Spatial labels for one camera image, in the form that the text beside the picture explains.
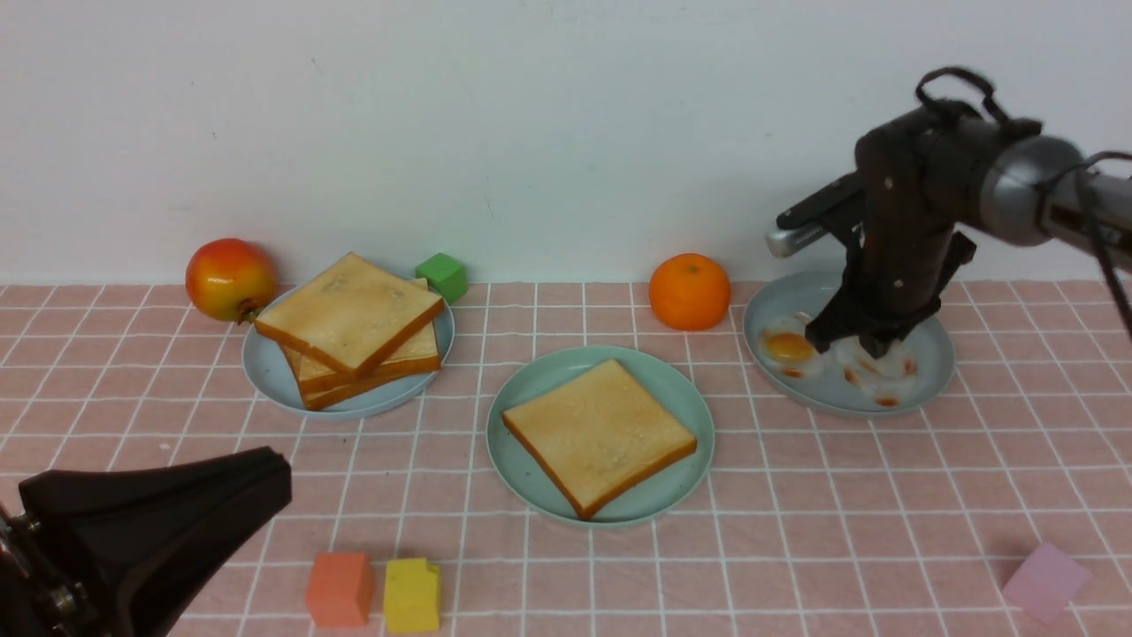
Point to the grey egg plate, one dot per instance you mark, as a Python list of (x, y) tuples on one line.
[(809, 292)]

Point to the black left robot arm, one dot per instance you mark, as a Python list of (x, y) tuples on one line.
[(229, 500)]

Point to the green cube block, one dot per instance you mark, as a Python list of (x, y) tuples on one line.
[(446, 275)]

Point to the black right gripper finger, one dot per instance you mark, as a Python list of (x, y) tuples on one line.
[(878, 337), (842, 317)]

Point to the pink cube block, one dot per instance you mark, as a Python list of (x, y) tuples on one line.
[(1045, 583)]

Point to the toast slice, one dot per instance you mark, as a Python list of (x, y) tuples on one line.
[(371, 387), (420, 353), (351, 317), (599, 435)]

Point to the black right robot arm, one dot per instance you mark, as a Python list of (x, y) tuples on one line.
[(1040, 188)]

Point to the yellow notched block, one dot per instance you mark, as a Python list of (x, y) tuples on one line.
[(412, 596)]

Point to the orange mandarin fruit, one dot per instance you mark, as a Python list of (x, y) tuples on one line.
[(689, 292)]

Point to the orange cube block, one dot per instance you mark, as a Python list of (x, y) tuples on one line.
[(340, 590)]

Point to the red yellow apple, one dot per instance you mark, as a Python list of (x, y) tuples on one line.
[(231, 280)]

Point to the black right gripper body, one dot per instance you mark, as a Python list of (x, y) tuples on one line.
[(922, 174)]

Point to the blue-grey bread plate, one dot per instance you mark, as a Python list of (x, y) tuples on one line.
[(265, 366)]

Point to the teal centre plate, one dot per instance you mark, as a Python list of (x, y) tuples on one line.
[(649, 499)]

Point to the fried egg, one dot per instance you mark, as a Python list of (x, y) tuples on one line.
[(894, 384), (784, 347), (849, 352)]

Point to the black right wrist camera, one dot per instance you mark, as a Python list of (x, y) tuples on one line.
[(837, 209)]

